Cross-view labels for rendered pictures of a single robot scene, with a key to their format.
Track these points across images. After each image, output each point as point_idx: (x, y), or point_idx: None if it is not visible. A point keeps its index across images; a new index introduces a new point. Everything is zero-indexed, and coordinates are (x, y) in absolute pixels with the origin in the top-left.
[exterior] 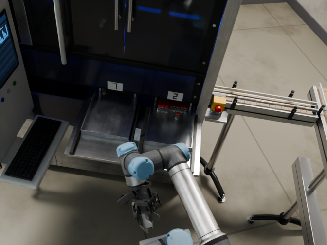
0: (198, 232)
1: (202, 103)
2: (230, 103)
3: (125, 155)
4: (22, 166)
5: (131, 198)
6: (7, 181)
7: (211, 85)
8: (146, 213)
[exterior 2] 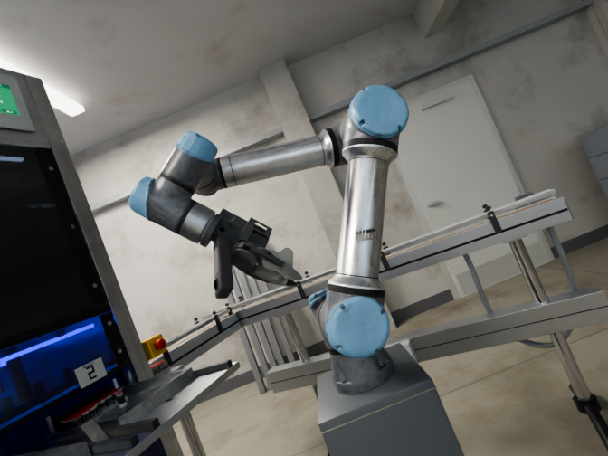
0: (313, 141)
1: (136, 355)
2: (162, 357)
3: (156, 178)
4: None
5: (230, 248)
6: None
7: (127, 316)
8: (266, 233)
